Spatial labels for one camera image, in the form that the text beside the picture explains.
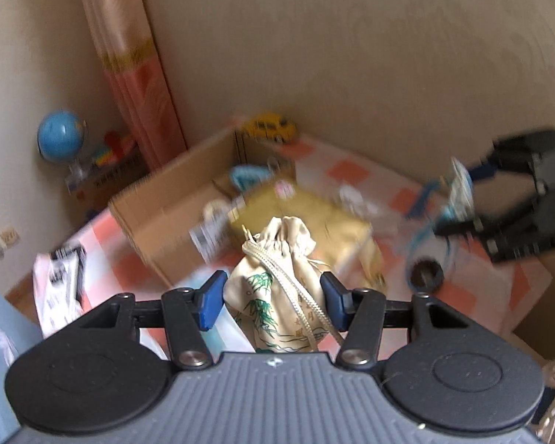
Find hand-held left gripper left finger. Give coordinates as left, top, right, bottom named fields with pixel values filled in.
left=81, top=270, right=229, bottom=371

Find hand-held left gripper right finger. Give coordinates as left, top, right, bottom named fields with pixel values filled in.
left=320, top=272, right=468, bottom=371

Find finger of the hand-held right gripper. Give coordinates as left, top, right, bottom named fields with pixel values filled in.
left=469, top=129, right=555, bottom=179
left=435, top=196, right=544, bottom=264

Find beige bamboo print drawstring pouch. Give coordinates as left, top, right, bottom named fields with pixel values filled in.
left=223, top=216, right=347, bottom=354

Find white knotted cloth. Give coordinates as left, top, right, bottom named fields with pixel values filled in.
left=337, top=185, right=380, bottom=218

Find brown cardboard box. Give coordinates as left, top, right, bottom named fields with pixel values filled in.
left=108, top=127, right=301, bottom=287

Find flat golden gift box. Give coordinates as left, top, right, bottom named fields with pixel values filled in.
left=229, top=182, right=384, bottom=283

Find light blue cloth piece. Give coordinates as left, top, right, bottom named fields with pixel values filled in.
left=229, top=165, right=271, bottom=190

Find small black white box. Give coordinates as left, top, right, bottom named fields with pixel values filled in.
left=48, top=244, right=88, bottom=306

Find dark printed box under globe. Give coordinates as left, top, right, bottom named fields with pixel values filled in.
left=67, top=157, right=149, bottom=199

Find yellow toy car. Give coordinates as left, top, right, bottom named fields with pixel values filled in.
left=241, top=112, right=299, bottom=144

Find colourful toy blocks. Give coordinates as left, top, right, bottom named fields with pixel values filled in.
left=92, top=132, right=137, bottom=167

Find blue printed bed sheet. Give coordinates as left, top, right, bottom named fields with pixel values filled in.
left=0, top=287, right=44, bottom=431

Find blue desk globe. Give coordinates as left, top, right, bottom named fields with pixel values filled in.
left=37, top=110, right=91, bottom=186

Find rolled pink mat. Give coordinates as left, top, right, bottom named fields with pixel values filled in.
left=74, top=0, right=188, bottom=172

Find black ring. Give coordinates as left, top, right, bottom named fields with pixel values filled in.
left=409, top=261, right=445, bottom=293

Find white wall socket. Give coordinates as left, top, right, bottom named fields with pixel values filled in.
left=0, top=226, right=19, bottom=255

